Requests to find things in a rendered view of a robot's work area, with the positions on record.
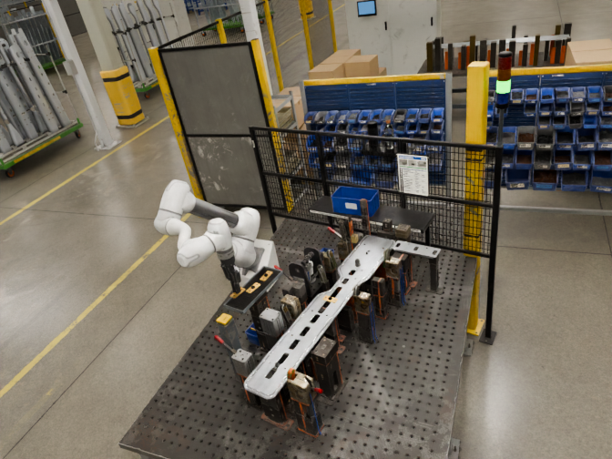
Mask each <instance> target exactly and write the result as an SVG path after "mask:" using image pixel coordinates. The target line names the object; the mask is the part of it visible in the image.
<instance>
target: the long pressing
mask: <svg viewBox="0 0 612 459"><path fill-rule="evenodd" d="M364 244H365V245H364ZM394 244H395V241H394V240H389V239H385V238H380V237H375V236H370V235H366V236H364V237H363V238H362V240H361V241H360V242H359V243H358V244H357V246H356V247H355V248H354V249H353V250H352V252H351V253H350V254H349V255H348V256H347V258H346V259H345V260H344V261H343V262H342V264H341V265H340V266H339V267H338V269H337V271H338V273H339V275H340V278H339V279H338V280H337V282H336V283H335V284H334V285H333V287H332V288H331V289H330V290H329V291H325V292H322V293H319V294H317V295H316V296H315V298H314V299H313V300H312V301H311V303H310V304H309V305H308V306H307V307H306V309H305V310H304V311H303V312H302V313H301V315H300V316H299V317H298V318H297V319H296V321H295V322H294V323H293V324H292V325H291V327H290V328H289V329H288V330H287V331H286V332H285V333H284V334H283V335H282V336H281V338H280V339H279V340H278V341H277V343H276V344H275V345H274V346H273V347H272V348H271V350H270V351H269V352H268V353H267V355H266V356H265V357H264V358H263V359H262V361H261V362H260V363H259V364H258V365H257V367H256V368H255V369H254V370H253V371H252V373H251V374H250V375H249V376H248V378H247V379H246V380H245V381H244V384H243V386H244V388H245V390H246V391H248V392H251V393H254V394H256V395H258V396H260V397H262V398H264V399H267V400H269V399H273V398H274V397H276V396H277V394H278V393H279V392H280V390H281V389H282V387H283V386H284V385H285V383H286V382H287V380H288V375H287V371H288V370H289V369H290V367H292V368H294V369H295V371H296V370H297V368H298V367H299V366H300V364H301V363H302V361H303V360H304V359H305V357H306V356H307V355H308V353H309V352H310V351H311V349H312V348H313V347H314V345H315V344H316V343H317V341H318V340H319V339H320V338H321V336H322V335H323V334H324V333H325V331H326V330H327V329H328V328H329V326H330V325H331V324H332V322H333V321H334V319H335V318H336V317H337V315H338V314H339V313H340V311H341V310H342V308H343V307H344V306H345V304H346V303H347V302H348V301H349V299H350V298H351V297H352V292H353V290H352V288H353V286H354V285H355V284H358V285H361V284H362V283H364V282H366V281H367V280H368V279H370V278H371V276H372V275H373V274H374V273H375V272H376V270H377V269H378V268H379V266H380V265H381V264H382V262H383V256H384V255H383V253H384V251H385V249H386V248H388V249H390V251H391V250H392V247H393V245H394ZM366 251H367V252H368V254H366ZM356 259H359V260H360V263H361V266H360V267H356V266H355V260H356ZM352 270H355V272H354V274H353V275H349V273H350V272H351V271H352ZM344 279H349V280H348V281H347V283H346V284H342V282H343V280H344ZM338 287H341V288H342V289H341V291H340V292H339V293H338V294H337V296H336V297H335V298H337V299H338V300H337V301H336V302H335V303H333V302H331V303H330V305H329V306H328V307H327V308H326V310H325V311H324V312H323V313H318V311H319V310H320V309H321V307H322V306H323V305H324V303H325V302H326V301H325V300H323V298H324V296H325V295H327V296H332V294H333V293H334V292H335V291H336V289H337V288H338ZM315 315H320V317H319V319H318V320H317V321H316V322H315V323H310V321H311V320H312V319H313V317H314V316H315ZM326 315H327V316H326ZM306 327H309V328H310V329H309V331H308V332H307V333H306V334H305V336H300V334H301V332H302V331H303V330H304V329H305V328H306ZM295 340H298V341H300V342H299V343H298V345H297V346H296V347H295V348H294V350H291V349H289V348H290V346H291V345H292V344H293V343H294V341H295ZM284 353H288V354H289V356H288V357H287V359H286V360H285V361H284V362H283V363H282V364H280V366H279V367H278V368H277V367H275V362H278V361H279V359H280V358H281V357H282V355H283V354H284ZM272 368H277V369H278V370H277V371H276V372H275V373H274V374H273V376H272V377H271V378H270V379H267V378H266V376H267V374H268V373H269V372H270V370H271V369H272ZM285 368H286V369H285Z"/></svg>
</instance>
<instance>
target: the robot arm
mask: <svg viewBox="0 0 612 459"><path fill-rule="evenodd" d="M183 213H184V214H186V213H190V214H193V215H196V216H198V217H201V218H203V219H208V220H209V224H208V230H207V231H206V233H205V234H204V235H202V236H201V237H199V238H194V239H191V238H190V236H191V228H190V226H189V225H188V224H186V223H184V222H182V221H180V220H181V216H182V214H183ZM154 226H155V228H156V229H157V231H159V232H160V233H162V234H164V235H168V236H177V235H179V237H178V254H177V260H178V263H179V264H180V265H181V266H183V267H186V268H188V267H193V266H196V265H198V264H199V263H201V262H202V261H204V260H205V259H207V258H208V257H209V256H210V255H212V254H213V253H214V252H216V253H217V256H218V258H219V260H220V263H221V264H220V267H221V268H222V269H223V272H224V274H225V276H226V279H227V280H229V281H230V284H231V287H232V289H233V292H236V293H237V294H238V293H240V292H241V289H240V282H241V278H240V268H242V275H244V276H246V274H247V272H248V271H249V270H251V271H253V272H254V273H256V272H257V271H258V270H259V266H260V261H261V258H262V254H263V253H264V251H265V249H264V248H258V247H254V242H255V239H256V237H257V234H258V231H259V226H260V214H259V212H258V211H257V210H255V209H253V208H249V207H246V208H243V209H241V210H240V211H235V212H230V211H228V210H225V209H222V208H220V207H217V206H215V205H212V204H210V203H208V202H206V201H204V200H201V199H197V198H195V197H194V195H193V194H192V193H191V192H190V188H189V184H188V183H187V182H184V181H180V180H175V179H174V180H172V181H170V183H169V184H168V185H167V187H166V189H165V191H164V194H163V196H162V199H161V202H160V207H159V211H158V215H157V217H156V218H155V221H154ZM231 232H232V233H233V236H232V237H231ZM236 266H237V267H238V268H236Z"/></svg>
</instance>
